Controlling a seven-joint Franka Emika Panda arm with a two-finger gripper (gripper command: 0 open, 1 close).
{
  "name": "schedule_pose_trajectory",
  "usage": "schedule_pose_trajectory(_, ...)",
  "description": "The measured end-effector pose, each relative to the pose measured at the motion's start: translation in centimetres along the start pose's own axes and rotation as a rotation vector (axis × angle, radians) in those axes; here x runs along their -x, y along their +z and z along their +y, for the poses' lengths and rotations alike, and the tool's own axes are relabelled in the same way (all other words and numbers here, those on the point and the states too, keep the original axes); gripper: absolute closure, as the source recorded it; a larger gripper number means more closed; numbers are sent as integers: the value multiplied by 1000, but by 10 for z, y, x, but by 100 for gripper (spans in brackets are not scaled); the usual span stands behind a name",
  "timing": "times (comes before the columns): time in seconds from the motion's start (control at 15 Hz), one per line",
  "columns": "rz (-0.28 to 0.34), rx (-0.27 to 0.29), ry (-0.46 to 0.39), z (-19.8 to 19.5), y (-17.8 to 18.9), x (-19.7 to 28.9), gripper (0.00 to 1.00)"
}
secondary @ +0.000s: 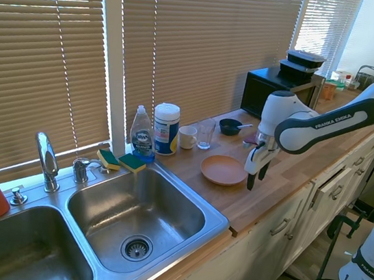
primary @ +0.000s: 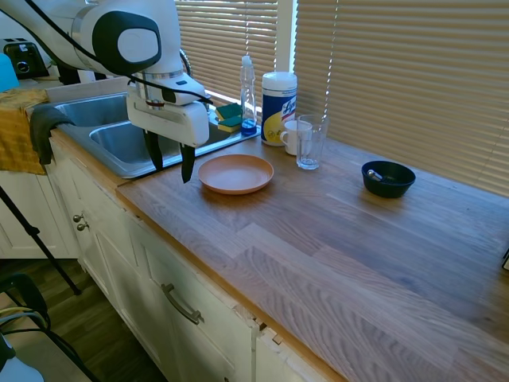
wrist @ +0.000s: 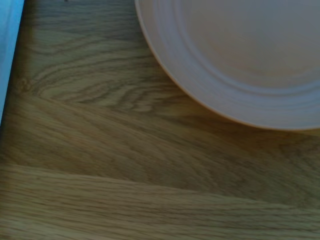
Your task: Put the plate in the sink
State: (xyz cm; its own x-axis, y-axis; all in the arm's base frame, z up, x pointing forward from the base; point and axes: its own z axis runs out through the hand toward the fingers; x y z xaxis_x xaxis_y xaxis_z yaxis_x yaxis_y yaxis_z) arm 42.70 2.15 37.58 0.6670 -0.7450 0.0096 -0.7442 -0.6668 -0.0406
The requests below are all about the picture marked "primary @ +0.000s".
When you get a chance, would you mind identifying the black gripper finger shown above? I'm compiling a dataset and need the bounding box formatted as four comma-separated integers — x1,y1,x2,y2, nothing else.
179,142,197,185
143,130,165,172

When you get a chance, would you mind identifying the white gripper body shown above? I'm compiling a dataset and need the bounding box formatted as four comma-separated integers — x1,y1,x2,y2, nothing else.
126,82,211,148

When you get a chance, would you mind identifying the orange round plate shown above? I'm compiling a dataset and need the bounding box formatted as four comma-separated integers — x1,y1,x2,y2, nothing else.
197,154,275,196

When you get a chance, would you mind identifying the stainless steel double sink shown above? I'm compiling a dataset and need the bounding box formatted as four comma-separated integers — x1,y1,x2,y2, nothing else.
52,90,262,180

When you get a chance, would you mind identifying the chrome sink faucet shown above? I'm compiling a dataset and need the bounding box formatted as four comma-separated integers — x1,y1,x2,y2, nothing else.
179,48,193,78

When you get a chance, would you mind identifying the white ceramic mug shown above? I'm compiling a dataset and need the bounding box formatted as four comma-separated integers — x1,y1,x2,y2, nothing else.
279,119,313,157

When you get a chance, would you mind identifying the yellow green sponge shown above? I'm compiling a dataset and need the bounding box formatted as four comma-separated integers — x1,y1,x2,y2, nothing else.
215,103,243,121
217,115,243,134

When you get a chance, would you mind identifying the clear dish soap bottle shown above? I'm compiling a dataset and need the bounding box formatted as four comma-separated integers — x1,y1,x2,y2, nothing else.
239,55,258,138

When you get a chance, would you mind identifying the narrow beige window blind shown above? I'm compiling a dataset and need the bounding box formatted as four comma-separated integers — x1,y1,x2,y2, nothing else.
174,0,279,107

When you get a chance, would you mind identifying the Lysol wipes canister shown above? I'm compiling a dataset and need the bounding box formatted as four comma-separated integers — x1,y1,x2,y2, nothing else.
260,71,298,147

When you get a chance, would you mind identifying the white kitchen cabinet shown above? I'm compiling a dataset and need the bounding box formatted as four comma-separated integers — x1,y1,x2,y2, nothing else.
0,137,348,382

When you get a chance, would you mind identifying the grey dish cloth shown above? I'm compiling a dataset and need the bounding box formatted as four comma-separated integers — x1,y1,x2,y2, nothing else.
29,103,77,166

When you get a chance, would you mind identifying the clear drinking glass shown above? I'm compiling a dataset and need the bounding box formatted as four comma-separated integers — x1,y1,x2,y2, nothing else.
295,114,330,171

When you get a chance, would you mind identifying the yellow patterned towel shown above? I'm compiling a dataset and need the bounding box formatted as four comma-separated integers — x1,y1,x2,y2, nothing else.
0,88,52,177

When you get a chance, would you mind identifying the black tripod leg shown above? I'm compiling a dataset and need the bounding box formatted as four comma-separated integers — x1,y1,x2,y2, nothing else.
0,184,83,296

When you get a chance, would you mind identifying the black toaster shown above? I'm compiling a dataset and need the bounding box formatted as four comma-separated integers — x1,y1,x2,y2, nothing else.
2,37,51,80

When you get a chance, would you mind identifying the light blue plastic object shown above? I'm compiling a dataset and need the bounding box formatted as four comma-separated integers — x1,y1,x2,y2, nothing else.
0,53,20,93

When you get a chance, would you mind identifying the dark blue bowl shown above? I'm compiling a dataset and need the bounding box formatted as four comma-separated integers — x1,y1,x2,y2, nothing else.
360,160,417,199

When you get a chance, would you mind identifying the wide beige window blind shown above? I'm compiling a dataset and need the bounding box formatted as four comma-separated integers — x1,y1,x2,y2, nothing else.
293,0,509,199

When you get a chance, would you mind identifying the white window frame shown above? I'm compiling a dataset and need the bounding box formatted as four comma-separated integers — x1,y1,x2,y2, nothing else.
275,0,298,77

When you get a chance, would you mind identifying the metal bar cabinet handle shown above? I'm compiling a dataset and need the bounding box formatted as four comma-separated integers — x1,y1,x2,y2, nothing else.
160,283,205,325

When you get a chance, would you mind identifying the thick black hose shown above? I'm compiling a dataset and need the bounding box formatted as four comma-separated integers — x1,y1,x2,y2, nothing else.
0,271,52,332

